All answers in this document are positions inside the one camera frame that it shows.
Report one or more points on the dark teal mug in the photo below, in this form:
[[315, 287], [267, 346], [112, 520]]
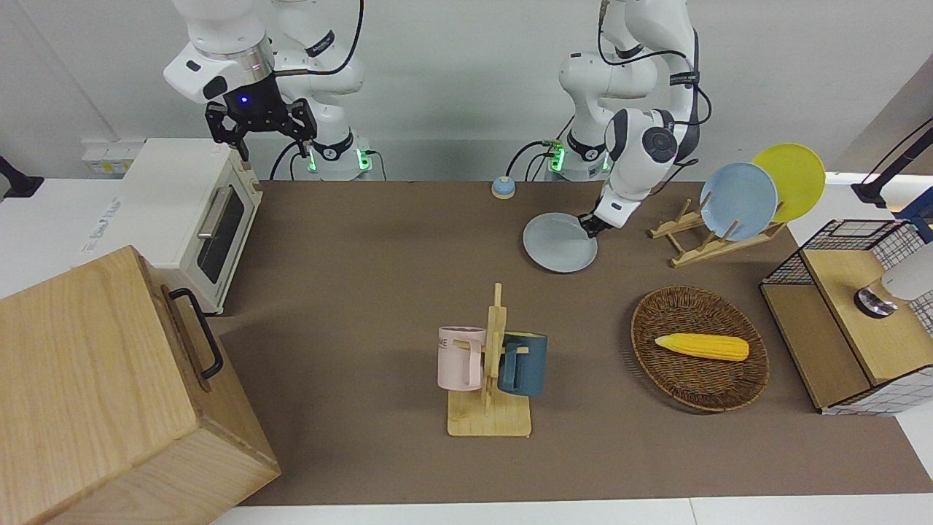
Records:
[[525, 364]]

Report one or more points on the gray plate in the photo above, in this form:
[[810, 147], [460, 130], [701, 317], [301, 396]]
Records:
[[557, 244]]

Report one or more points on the wooden cabinet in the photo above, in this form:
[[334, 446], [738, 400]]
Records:
[[95, 379]]

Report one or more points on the yellow plate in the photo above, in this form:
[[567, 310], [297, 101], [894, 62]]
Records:
[[798, 175]]

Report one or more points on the white cylindrical device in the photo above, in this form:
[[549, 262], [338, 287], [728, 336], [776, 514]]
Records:
[[911, 277]]

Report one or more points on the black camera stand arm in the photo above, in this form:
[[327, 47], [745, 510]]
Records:
[[871, 191]]

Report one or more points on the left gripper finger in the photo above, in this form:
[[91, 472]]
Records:
[[587, 226]]

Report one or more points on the yellow corn cob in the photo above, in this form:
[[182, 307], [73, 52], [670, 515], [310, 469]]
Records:
[[703, 346]]

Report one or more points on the wooden plate rack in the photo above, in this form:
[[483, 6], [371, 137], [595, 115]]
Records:
[[700, 254]]

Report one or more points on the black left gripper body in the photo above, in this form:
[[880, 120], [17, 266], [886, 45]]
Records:
[[599, 222]]

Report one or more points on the cream toaster oven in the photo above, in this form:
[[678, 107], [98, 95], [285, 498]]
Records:
[[168, 211]]

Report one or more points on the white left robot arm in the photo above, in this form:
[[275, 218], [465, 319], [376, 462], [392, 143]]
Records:
[[641, 73]]

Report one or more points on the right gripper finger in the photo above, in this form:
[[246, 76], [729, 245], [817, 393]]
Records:
[[219, 124], [305, 124]]

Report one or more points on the blue service bell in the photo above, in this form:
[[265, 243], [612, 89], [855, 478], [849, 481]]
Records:
[[504, 188]]

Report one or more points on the blue bracket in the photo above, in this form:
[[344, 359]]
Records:
[[920, 222]]

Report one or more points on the pink mug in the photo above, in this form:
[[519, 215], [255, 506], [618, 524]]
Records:
[[459, 357]]

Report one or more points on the wooden mug tree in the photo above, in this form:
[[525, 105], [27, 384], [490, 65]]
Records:
[[488, 419]]

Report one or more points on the brown wicker basket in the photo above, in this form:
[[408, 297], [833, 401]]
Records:
[[692, 379]]

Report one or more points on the light blue plate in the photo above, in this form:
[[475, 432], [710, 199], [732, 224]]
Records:
[[740, 200]]

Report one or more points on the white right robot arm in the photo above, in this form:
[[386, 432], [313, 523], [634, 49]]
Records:
[[219, 36]]

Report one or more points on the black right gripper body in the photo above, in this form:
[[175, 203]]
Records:
[[251, 102]]

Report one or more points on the black clamp mount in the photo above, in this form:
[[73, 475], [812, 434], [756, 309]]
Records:
[[18, 182]]

